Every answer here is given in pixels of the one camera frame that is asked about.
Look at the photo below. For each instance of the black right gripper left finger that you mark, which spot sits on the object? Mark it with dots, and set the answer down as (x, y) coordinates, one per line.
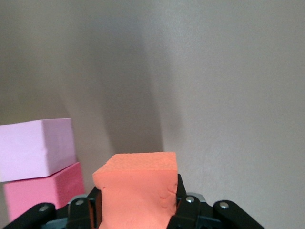
(62, 214)

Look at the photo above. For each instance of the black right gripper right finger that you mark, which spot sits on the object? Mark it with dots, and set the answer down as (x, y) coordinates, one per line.
(209, 215)

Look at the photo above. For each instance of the crimson foam cube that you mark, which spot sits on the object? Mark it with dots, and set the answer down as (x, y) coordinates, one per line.
(35, 190)

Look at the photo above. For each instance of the pink foam cube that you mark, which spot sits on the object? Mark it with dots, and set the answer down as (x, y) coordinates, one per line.
(28, 148)

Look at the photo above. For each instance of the orange foam cube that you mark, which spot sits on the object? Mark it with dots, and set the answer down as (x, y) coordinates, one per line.
(133, 186)

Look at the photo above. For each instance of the large paper table cover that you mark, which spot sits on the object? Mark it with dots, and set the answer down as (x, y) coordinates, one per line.
(190, 71)

